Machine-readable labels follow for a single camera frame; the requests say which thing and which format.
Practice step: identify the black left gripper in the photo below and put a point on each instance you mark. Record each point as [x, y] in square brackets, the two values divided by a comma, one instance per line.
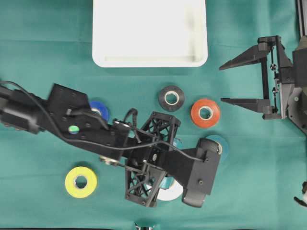
[144, 176]

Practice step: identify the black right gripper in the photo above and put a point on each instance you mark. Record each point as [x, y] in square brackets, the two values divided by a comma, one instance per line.
[283, 70]

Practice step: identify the white tape roll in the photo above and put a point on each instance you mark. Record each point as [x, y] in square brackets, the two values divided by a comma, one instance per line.
[173, 192]

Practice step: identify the orange tape roll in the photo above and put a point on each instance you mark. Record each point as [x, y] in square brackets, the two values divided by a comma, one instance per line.
[205, 113]

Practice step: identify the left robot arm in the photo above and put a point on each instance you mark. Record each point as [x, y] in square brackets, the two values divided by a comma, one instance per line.
[67, 114]

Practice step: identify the teal green tape roll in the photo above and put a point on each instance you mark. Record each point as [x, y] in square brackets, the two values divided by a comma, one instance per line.
[223, 143]

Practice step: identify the black tape roll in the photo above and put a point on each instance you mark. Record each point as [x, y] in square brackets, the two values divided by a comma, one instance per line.
[171, 98]

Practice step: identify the blue tape roll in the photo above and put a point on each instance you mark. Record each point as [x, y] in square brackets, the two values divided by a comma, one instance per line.
[99, 108]

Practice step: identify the yellow tape roll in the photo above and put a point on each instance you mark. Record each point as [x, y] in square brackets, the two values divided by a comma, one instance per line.
[80, 182]

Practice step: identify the white plastic case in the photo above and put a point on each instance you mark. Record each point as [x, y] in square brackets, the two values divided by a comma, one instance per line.
[149, 33]

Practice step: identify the green table cloth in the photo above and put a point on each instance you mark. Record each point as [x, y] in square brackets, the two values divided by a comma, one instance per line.
[43, 42]

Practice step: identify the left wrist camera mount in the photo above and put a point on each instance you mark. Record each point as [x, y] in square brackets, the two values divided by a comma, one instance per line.
[195, 174]

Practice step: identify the black and white cable clip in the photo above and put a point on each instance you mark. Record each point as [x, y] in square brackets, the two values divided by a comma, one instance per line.
[303, 200]

